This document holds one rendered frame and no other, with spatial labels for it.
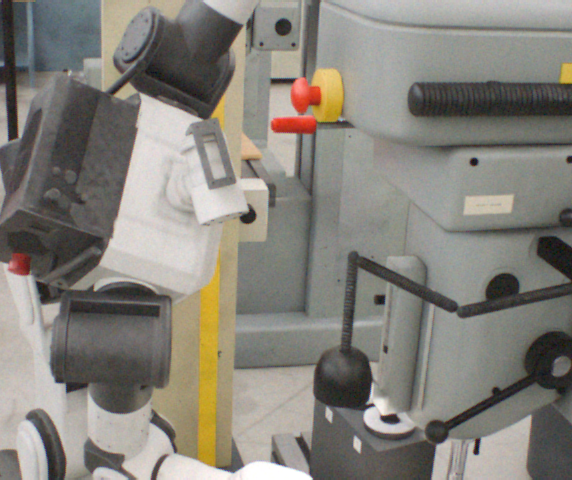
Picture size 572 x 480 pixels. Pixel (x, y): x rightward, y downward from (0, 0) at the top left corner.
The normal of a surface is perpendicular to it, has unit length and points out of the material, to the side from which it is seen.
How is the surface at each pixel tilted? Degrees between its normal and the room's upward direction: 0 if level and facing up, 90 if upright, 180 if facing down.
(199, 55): 102
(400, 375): 90
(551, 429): 94
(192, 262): 58
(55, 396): 90
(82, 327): 26
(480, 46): 90
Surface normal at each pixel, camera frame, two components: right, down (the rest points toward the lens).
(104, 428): -0.40, 0.65
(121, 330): 0.18, -0.58
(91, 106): 0.55, -0.22
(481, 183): 0.27, 0.36
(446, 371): -0.58, 0.27
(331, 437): -0.90, 0.11
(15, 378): 0.05, -0.93
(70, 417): 0.61, 0.40
